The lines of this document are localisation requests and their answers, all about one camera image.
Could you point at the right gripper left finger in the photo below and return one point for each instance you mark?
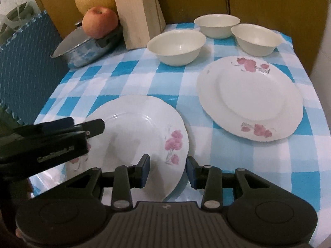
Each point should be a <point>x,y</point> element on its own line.
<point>127,178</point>

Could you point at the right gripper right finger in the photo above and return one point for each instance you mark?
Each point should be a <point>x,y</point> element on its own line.
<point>207,178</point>

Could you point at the small plate red flowers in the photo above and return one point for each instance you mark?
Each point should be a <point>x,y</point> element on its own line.
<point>136,125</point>

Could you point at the large plate red flowers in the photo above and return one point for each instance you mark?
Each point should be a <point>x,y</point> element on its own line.
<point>250,98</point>

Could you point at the large cream bowl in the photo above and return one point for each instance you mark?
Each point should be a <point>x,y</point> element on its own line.
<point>177,47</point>

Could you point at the blue foam mat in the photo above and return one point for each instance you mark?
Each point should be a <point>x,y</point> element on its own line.
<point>29,75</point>

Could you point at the steel pot with lid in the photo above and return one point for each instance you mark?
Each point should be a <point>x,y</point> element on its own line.
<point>78,50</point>

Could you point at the red apple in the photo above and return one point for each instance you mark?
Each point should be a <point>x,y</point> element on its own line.
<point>99,22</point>

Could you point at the wooden knife block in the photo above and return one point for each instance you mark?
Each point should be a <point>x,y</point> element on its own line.
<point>141,20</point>

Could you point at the wooden cabinet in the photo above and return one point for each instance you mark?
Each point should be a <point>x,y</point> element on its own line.
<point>303,20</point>

